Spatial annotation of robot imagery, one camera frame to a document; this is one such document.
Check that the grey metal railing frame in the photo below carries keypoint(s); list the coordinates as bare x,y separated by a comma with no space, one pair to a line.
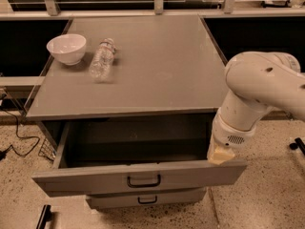
27,24

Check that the clear plastic water bottle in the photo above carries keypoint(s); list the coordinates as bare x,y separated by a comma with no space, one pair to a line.
101,63

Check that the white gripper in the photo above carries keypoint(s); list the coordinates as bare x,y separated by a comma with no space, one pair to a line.
229,136

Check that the grey top drawer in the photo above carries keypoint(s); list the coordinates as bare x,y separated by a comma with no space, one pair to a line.
138,154

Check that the black caster leg right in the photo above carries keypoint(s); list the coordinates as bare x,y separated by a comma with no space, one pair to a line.
298,144

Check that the black bar on floor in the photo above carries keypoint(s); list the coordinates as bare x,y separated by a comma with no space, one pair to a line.
45,216

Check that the grey drawer cabinet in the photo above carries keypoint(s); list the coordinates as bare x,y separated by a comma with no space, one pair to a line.
163,66

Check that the grey bottom drawer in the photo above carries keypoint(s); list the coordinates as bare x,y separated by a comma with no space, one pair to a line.
109,201

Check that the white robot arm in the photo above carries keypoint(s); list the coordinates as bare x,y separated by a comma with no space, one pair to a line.
258,82

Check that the grey drawer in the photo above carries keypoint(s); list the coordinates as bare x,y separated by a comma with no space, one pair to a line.
109,201
138,154

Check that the white bowl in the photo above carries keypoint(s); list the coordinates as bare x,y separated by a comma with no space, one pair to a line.
68,49

